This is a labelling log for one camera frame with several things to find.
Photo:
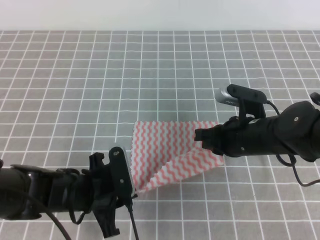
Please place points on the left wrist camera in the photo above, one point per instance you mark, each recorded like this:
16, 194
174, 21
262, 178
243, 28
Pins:
121, 173

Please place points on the grey checked tablecloth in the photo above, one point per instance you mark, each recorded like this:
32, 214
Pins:
65, 95

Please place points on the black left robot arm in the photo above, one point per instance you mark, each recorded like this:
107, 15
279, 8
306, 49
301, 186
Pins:
27, 191

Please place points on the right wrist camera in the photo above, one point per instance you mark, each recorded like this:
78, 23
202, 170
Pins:
249, 101

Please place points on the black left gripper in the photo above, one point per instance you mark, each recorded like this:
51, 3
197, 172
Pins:
94, 192

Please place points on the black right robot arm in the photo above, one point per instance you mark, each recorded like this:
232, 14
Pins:
295, 131

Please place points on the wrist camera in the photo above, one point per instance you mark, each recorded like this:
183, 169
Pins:
249, 101
121, 173

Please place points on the pink white striped towel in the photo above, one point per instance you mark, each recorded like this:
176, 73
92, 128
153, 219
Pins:
165, 152

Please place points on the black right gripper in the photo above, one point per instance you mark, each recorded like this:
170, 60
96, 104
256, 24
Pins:
254, 138

